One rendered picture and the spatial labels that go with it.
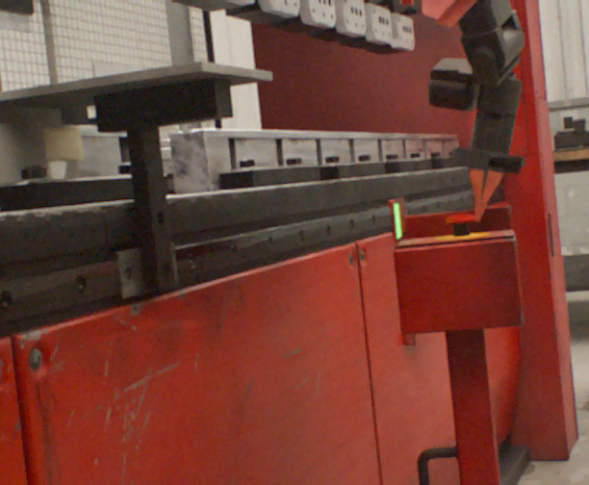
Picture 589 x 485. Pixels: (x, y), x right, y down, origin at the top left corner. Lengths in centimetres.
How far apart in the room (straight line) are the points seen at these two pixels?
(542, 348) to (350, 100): 93
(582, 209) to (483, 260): 707
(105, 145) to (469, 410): 61
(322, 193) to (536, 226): 158
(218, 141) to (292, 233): 19
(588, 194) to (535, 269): 526
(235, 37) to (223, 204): 773
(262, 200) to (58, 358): 53
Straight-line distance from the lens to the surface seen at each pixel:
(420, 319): 147
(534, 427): 335
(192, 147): 166
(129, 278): 118
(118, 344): 115
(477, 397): 156
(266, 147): 187
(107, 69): 122
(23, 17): 134
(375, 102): 336
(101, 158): 138
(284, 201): 158
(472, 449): 158
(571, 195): 852
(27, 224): 103
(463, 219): 149
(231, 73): 114
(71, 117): 137
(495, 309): 147
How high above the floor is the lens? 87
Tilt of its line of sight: 3 degrees down
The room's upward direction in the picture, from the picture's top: 6 degrees counter-clockwise
